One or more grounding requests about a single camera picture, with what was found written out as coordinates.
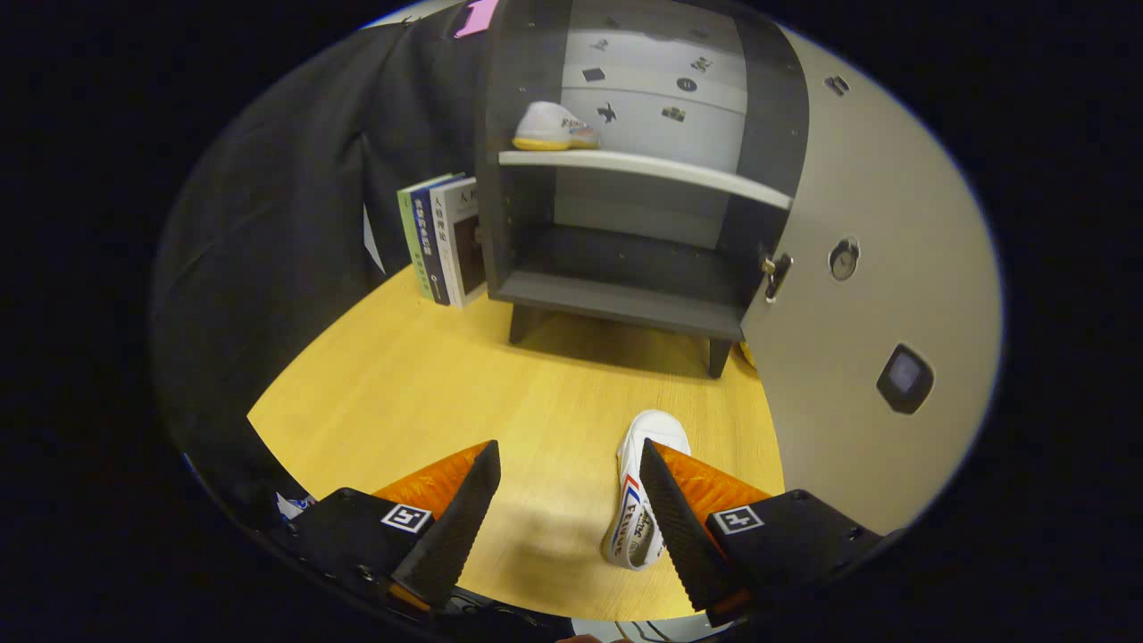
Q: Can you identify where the white striped shoe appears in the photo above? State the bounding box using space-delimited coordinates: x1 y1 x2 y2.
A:
603 410 693 572
513 101 601 152

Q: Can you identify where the beige shoe cabinet door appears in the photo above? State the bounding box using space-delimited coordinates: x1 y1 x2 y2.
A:
741 27 1005 537

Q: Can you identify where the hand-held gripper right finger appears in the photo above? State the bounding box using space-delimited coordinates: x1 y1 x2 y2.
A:
638 438 894 628

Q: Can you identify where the white and grey book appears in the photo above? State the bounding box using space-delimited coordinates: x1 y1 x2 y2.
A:
430 176 488 310

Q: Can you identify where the black backdrop cloth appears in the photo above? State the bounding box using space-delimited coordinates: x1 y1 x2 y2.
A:
150 0 501 537

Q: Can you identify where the dark blue book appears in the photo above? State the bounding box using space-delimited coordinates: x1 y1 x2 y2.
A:
411 183 452 306

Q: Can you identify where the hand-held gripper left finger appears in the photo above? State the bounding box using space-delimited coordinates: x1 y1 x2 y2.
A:
286 439 503 613

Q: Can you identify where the white paper sheet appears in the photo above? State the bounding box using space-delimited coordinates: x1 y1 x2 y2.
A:
362 205 387 275

